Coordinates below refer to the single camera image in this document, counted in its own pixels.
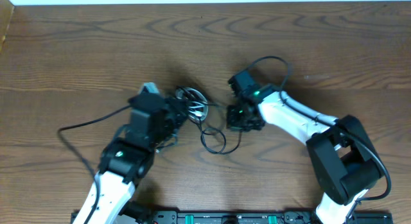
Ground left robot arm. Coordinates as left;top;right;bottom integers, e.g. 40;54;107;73
72;92;188;223

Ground wooden board at left edge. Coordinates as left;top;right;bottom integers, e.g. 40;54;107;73
0;0;15;49

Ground black usb cable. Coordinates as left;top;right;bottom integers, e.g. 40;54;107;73
175;85;243;155

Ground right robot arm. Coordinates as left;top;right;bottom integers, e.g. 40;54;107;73
227;71;387;223

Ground white usb cable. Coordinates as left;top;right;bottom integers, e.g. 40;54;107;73
175;87;209;122

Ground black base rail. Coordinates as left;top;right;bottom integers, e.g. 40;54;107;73
70;201;394;224

